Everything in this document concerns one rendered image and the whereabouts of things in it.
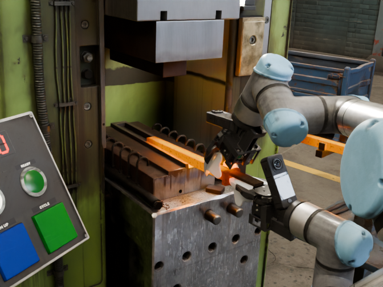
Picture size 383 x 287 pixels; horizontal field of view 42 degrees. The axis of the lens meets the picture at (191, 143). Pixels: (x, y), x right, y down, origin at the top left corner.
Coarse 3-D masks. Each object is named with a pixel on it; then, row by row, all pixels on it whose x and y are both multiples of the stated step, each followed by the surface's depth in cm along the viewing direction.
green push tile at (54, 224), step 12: (60, 204) 95; (36, 216) 90; (48, 216) 92; (60, 216) 94; (36, 228) 90; (48, 228) 91; (60, 228) 93; (72, 228) 96; (48, 240) 90; (60, 240) 93; (48, 252) 90
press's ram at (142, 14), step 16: (112, 0) 116; (128, 0) 110; (144, 0) 108; (160, 0) 111; (176, 0) 113; (192, 0) 116; (208, 0) 118; (224, 0) 121; (240, 0) 124; (112, 16) 117; (128, 16) 111; (144, 16) 109; (160, 16) 115; (176, 16) 114; (192, 16) 117; (208, 16) 120; (224, 16) 122
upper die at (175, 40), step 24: (120, 24) 125; (144, 24) 116; (168, 24) 114; (192, 24) 118; (216, 24) 122; (120, 48) 127; (144, 48) 117; (168, 48) 115; (192, 48) 120; (216, 48) 124
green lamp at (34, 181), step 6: (30, 174) 92; (36, 174) 93; (24, 180) 91; (30, 180) 92; (36, 180) 93; (42, 180) 94; (30, 186) 91; (36, 186) 93; (42, 186) 94; (36, 192) 92
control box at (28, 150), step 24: (0, 120) 91; (24, 120) 95; (24, 144) 94; (0, 168) 88; (24, 168) 92; (48, 168) 97; (0, 192) 86; (24, 192) 90; (48, 192) 95; (0, 216) 85; (24, 216) 89; (72, 216) 97; (72, 240) 96; (48, 264) 90
